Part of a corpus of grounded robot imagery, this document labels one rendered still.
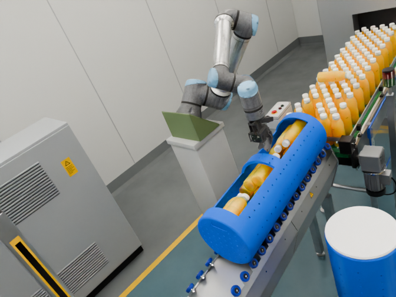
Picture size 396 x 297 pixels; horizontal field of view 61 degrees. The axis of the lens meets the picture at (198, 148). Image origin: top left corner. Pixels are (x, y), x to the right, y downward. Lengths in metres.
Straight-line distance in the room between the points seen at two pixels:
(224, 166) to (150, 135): 2.22
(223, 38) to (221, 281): 1.21
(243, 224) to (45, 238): 1.82
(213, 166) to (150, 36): 2.55
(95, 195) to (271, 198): 1.74
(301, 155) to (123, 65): 3.04
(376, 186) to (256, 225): 1.07
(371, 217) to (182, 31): 3.91
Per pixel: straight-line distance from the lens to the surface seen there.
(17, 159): 2.68
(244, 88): 1.55
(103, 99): 4.26
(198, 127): 2.30
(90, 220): 3.00
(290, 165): 1.71
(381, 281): 1.58
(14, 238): 1.32
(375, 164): 2.24
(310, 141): 1.88
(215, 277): 1.67
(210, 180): 2.50
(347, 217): 1.60
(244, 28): 2.12
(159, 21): 4.75
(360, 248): 1.49
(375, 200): 2.85
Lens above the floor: 2.18
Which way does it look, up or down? 28 degrees down
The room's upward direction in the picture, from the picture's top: 23 degrees counter-clockwise
